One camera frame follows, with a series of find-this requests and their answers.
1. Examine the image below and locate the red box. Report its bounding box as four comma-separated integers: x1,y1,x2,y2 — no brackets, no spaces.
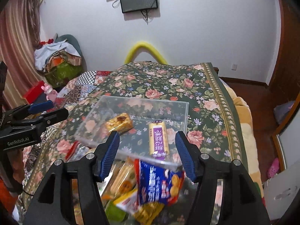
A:
22,80,45,104

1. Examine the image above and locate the blue biscuit snack bag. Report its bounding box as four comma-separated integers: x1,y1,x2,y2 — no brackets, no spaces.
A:
134,159,185,206

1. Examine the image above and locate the purple yellow snack bar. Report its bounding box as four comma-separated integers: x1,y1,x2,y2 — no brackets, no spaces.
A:
149,120,170,161

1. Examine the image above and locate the patchwork quilt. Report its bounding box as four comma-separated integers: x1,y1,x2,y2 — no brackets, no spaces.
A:
21,70,113,169

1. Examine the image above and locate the pink plush toy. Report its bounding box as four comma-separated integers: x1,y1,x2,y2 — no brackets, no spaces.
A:
41,83,57,102

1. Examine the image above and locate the brown wooden door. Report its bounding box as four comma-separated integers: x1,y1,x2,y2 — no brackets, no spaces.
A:
268,0,299,101

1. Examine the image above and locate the clear cracker pack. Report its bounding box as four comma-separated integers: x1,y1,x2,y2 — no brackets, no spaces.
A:
101,158,136,200

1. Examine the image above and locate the pile of clothes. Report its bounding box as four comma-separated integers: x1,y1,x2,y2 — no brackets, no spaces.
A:
34,34,83,88

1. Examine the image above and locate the striped pink curtain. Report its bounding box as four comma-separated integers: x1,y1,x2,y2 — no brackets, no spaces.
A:
1,0,46,109

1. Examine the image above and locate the orange wrapped cake snack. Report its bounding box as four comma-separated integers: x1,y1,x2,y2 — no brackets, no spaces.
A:
105,113,133,134

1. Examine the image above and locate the yellow red snack packet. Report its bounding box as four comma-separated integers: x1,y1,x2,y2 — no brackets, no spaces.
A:
113,189,165,224

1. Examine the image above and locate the clear plastic storage box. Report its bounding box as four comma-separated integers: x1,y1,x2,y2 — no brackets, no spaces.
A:
75,95,189,171

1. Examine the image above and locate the yellow curved foam tube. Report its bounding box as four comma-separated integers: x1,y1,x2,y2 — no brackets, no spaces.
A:
124,41,168,65

